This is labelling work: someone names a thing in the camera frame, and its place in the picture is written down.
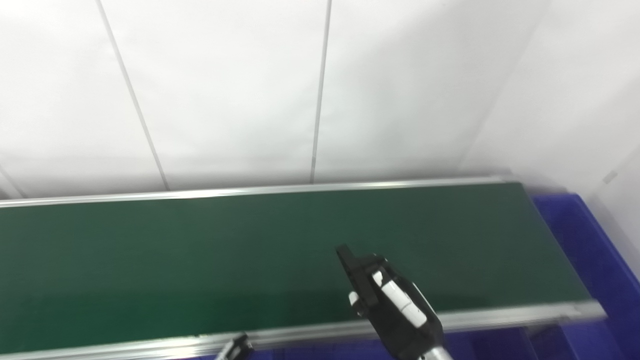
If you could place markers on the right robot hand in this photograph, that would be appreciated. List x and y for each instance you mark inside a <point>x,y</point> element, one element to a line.
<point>400,310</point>

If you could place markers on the blue plastic bin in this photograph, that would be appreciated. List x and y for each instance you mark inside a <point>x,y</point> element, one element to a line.
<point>590,250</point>
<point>480,345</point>

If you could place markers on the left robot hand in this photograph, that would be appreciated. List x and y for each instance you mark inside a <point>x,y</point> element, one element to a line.
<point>237,347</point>

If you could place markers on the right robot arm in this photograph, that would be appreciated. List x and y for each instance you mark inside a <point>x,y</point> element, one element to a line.
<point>437,355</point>

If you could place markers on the green conveyor belt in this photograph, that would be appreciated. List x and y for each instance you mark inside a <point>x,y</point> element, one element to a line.
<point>500,317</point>
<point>200,260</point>

